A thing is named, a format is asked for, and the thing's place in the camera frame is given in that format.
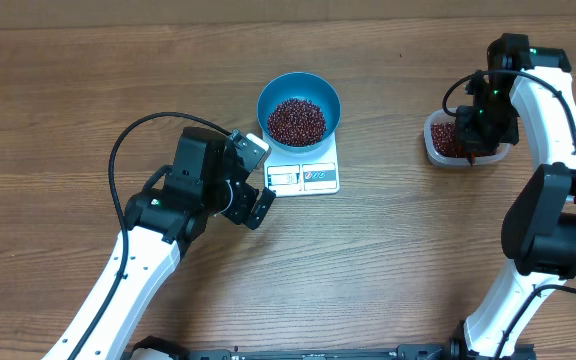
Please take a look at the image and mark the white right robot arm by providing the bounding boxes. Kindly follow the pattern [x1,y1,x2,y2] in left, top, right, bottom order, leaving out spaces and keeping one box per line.
[447,33,576,359]

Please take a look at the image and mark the red beans in bowl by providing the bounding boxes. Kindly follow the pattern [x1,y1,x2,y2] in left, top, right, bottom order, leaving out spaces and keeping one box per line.
[267,98,327,147]

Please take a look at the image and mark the teal blue bowl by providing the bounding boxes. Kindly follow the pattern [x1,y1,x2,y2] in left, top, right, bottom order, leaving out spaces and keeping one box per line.
[256,72,342,152]

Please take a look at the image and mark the clear plastic food container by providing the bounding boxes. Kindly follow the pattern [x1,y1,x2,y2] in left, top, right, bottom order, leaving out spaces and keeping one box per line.
[423,110,512,168]

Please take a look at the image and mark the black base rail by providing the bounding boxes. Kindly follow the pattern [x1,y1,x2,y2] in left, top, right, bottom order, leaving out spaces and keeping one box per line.
[120,336,451,360]

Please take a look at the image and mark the white digital kitchen scale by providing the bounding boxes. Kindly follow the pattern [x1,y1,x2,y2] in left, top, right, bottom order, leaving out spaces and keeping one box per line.
[263,134,341,197]

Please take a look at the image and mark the red adzuki beans in container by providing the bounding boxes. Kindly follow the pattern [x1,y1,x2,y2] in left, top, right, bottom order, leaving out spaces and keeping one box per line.
[431,122,464,158]

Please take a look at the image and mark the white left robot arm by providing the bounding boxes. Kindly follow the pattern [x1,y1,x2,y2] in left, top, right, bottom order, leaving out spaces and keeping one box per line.
[46,127,275,359]

